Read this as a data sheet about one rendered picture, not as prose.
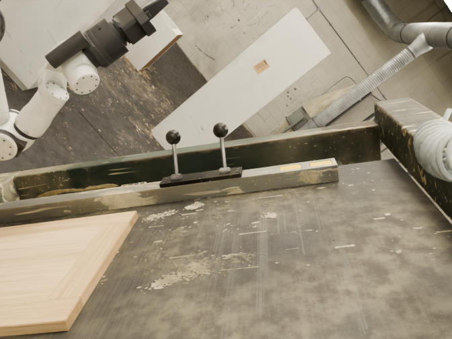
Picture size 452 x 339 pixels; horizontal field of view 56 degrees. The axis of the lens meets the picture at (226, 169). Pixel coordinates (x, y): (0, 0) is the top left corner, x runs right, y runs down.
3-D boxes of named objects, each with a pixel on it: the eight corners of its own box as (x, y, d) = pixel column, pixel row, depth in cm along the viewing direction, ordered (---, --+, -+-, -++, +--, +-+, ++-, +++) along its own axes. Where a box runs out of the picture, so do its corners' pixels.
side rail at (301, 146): (33, 201, 142) (23, 170, 138) (377, 155, 126) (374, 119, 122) (24, 208, 136) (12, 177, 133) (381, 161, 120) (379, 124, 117)
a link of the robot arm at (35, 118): (60, 116, 99) (18, 170, 106) (68, 97, 108) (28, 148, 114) (17, 89, 94) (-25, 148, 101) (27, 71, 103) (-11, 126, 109)
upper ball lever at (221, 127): (219, 178, 105) (213, 126, 107) (234, 176, 104) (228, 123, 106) (216, 176, 101) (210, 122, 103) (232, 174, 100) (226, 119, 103)
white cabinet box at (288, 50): (163, 120, 541) (293, 8, 482) (193, 155, 551) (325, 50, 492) (149, 132, 484) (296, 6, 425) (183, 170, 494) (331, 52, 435)
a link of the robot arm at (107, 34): (148, 22, 107) (109, 51, 107) (125, -11, 100) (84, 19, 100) (164, 42, 98) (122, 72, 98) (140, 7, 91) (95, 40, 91)
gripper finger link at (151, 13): (169, 4, 100) (148, 20, 100) (162, -8, 97) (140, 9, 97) (171, 6, 98) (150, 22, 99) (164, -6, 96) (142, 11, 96)
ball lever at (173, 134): (171, 184, 106) (167, 132, 109) (186, 182, 106) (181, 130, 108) (167, 182, 103) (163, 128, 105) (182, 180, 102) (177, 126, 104)
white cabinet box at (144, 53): (120, 35, 615) (156, 1, 594) (147, 68, 625) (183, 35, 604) (109, 37, 572) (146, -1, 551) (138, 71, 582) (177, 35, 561)
